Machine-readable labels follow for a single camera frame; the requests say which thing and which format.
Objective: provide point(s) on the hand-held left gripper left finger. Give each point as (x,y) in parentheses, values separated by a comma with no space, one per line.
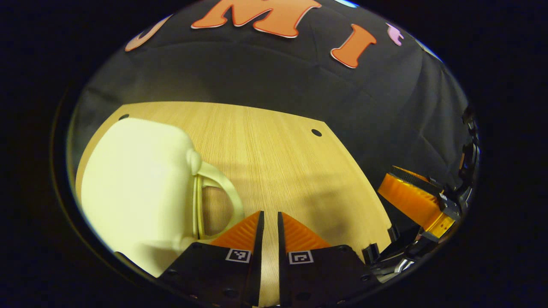
(259,256)

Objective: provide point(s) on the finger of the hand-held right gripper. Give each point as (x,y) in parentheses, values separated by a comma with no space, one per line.
(406,196)
(406,252)

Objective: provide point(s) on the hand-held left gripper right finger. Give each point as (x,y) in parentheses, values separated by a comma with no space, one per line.
(282,256)

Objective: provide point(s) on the cream suitcase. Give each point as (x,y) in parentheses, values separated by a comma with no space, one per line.
(137,184)

